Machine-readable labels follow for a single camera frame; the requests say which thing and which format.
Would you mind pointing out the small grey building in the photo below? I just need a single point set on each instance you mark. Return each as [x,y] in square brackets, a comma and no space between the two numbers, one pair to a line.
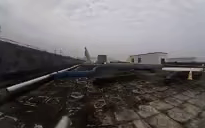
[102,59]

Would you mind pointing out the yellow cone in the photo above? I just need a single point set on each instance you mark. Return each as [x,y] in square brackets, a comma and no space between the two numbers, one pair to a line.
[190,76]

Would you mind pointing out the white pipe barrier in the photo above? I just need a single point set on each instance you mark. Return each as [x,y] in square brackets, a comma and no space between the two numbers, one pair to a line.
[30,82]

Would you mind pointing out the white building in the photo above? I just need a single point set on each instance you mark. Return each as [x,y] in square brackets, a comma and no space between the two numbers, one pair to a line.
[151,58]

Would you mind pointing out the dark wall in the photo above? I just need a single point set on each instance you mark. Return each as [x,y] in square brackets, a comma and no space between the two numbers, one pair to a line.
[16,61]

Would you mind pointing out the robot's own part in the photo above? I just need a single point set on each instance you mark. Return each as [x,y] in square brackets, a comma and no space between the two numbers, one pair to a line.
[63,122]

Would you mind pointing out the blue barrier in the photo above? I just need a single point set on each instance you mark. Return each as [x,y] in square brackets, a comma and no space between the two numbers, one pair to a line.
[73,73]

